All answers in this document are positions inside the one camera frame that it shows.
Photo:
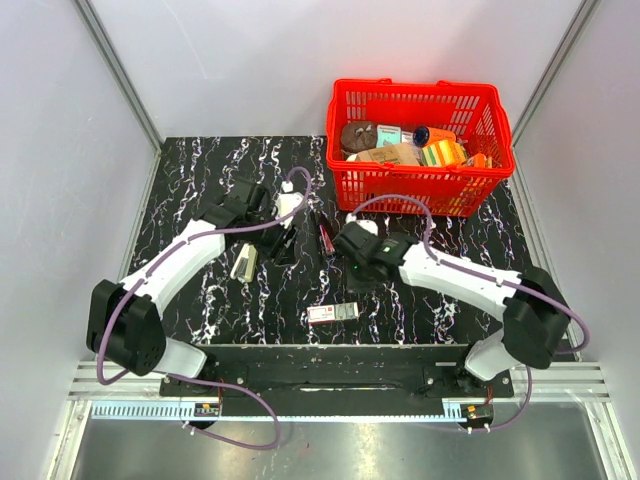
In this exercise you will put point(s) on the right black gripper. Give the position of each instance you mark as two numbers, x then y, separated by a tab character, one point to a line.
357	285

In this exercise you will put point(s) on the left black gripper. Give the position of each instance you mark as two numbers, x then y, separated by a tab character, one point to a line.
283	252

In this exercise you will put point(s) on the beige stapler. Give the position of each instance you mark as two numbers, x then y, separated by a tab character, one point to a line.
245	265

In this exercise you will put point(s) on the red white staples box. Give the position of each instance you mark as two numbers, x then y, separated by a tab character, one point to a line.
332	313

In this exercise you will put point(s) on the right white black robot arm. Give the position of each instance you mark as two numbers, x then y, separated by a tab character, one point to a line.
529	306

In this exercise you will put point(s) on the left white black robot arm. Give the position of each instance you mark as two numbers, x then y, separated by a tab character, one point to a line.
125	318

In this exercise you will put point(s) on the black marble pattern mat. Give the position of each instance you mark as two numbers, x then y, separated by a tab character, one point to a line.
214	309

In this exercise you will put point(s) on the brown cardboard box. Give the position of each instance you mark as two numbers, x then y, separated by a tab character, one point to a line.
398	154

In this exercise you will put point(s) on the brown round bun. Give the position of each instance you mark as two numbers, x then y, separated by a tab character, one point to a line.
358	136

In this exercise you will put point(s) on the teal white small box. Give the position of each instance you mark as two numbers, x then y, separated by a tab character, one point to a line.
388	135

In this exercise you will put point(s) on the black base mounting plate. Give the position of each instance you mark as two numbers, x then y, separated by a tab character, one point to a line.
397	382

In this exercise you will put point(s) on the yellow green striped box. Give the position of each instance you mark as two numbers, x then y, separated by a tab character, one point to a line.
444	153

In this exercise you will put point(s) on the orange bottle blue cap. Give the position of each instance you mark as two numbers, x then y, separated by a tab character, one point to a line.
423	135

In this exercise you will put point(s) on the red plastic basket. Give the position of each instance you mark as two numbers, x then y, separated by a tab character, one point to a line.
473	111

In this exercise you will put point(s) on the orange packet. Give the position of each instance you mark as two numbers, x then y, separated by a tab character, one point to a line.
479	160

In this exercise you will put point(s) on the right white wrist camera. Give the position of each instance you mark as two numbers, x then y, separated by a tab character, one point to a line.
368	225

